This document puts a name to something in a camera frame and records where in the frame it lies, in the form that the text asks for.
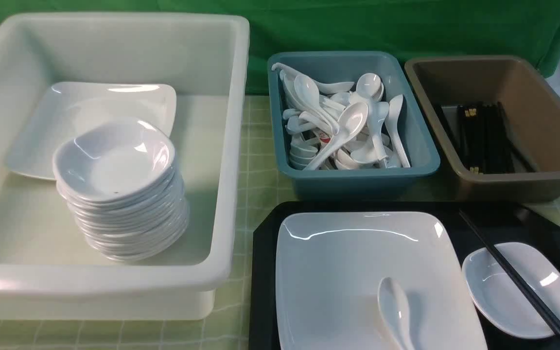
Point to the green checkered tablecloth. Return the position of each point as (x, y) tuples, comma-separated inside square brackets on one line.
[(261, 187)]

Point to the black chopstick gold tip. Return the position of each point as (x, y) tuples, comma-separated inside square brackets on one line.
[(540, 306)]

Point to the large white square plate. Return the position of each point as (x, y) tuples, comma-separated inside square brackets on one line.
[(329, 266)]

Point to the white square plate in tub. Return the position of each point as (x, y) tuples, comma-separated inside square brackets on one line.
[(68, 109)]

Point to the bundle of black chopsticks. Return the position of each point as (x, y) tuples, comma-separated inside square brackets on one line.
[(480, 138)]

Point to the white spoon front centre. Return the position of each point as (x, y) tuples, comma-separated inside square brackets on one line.
[(351, 122)]

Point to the green backdrop cloth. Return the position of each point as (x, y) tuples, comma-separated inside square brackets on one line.
[(406, 29)]

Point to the teal plastic bin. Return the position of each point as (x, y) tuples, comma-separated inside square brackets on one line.
[(347, 66)]

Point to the black serving tray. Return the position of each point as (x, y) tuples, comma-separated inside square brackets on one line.
[(498, 221)]

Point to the white spoon top round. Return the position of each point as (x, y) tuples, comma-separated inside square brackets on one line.
[(370, 86)]

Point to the stack of white small dishes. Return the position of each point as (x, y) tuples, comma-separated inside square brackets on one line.
[(123, 187)]

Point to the large white plastic tub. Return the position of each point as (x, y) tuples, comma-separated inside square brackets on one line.
[(47, 270)]

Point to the small white sauce dish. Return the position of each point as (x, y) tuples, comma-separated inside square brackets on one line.
[(499, 299)]

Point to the white spoon right side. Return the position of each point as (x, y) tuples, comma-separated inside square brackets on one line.
[(392, 121)]

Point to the white spoon upper left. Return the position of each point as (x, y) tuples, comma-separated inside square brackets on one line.
[(308, 94)]

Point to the white ceramic soup spoon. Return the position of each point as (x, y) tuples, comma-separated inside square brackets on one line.
[(395, 313)]

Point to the brown plastic bin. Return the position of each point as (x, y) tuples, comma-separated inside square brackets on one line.
[(532, 121)]

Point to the white spoon long handle back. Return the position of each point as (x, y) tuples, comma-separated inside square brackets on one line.
[(324, 88)]

